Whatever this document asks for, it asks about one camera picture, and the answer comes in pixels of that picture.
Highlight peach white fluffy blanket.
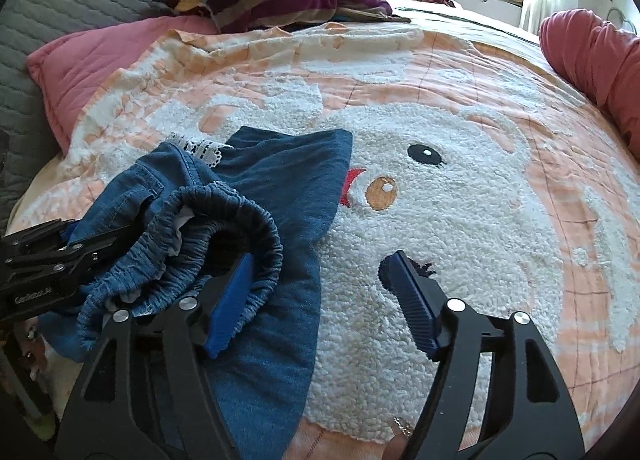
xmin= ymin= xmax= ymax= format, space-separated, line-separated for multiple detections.
xmin=7 ymin=23 xmax=640 ymax=460

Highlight red rolled bolster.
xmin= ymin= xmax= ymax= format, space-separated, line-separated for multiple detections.
xmin=539 ymin=10 xmax=640 ymax=163

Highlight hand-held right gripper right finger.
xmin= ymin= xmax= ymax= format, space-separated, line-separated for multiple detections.
xmin=380 ymin=250 xmax=586 ymax=460

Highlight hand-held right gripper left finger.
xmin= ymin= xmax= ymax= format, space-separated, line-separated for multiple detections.
xmin=52 ymin=253 xmax=261 ymax=460

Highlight blue denim pants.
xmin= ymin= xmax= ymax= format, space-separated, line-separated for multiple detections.
xmin=37 ymin=126 xmax=355 ymax=460

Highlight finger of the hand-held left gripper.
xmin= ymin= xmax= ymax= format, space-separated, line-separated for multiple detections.
xmin=0 ymin=219 xmax=78 ymax=257
xmin=4 ymin=226 xmax=147 ymax=286

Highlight pink quilted pillow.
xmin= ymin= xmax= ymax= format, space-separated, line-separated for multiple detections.
xmin=27 ymin=15 xmax=221 ymax=153

